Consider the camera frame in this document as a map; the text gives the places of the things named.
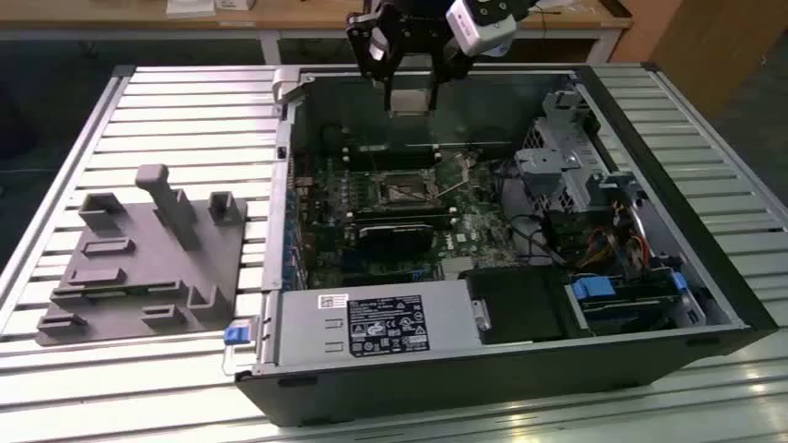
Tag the black PC case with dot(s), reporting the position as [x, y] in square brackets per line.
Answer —
[431, 392]

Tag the blue carrier tab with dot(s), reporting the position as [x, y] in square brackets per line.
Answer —
[679, 282]

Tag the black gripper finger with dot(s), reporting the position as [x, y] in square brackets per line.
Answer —
[372, 51]
[452, 60]

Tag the green RAM stick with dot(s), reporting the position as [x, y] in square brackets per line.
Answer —
[123, 290]

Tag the white silver wrist camera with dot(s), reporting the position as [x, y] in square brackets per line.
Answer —
[480, 23]

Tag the black plastic fan shroud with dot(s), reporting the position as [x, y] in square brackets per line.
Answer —
[518, 304]

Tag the wooden desk white frame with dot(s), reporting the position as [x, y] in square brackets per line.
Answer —
[92, 14]

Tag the small silver chipset heatsink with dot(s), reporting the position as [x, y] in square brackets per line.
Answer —
[459, 266]

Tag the grey plastic parts rack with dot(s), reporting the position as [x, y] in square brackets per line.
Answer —
[154, 277]

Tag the blue board connector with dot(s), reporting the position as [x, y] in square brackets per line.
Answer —
[422, 273]

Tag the CPU socket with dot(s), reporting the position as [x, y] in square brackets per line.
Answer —
[407, 194]

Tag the black expansion slot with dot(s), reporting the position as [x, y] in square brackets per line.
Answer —
[375, 278]

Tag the silver case release latch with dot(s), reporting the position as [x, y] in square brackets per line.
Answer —
[284, 83]

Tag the blue disk carrier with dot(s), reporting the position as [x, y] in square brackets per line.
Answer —
[594, 290]

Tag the grey metal drive cage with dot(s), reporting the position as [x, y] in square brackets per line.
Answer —
[548, 166]

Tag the green motherboard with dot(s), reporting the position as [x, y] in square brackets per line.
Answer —
[487, 217]

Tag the brown wooden cabinet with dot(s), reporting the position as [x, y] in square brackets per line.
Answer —
[727, 46]

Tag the blue plastic case latch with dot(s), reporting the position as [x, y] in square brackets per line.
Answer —
[236, 333]

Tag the silver power supply unit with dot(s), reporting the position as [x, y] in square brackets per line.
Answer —
[308, 323]

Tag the black graphics card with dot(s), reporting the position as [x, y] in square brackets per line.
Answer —
[394, 240]

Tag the silver CPU chip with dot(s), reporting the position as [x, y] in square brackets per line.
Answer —
[411, 102]

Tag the white cardboard box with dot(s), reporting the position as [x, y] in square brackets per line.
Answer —
[234, 4]
[191, 8]

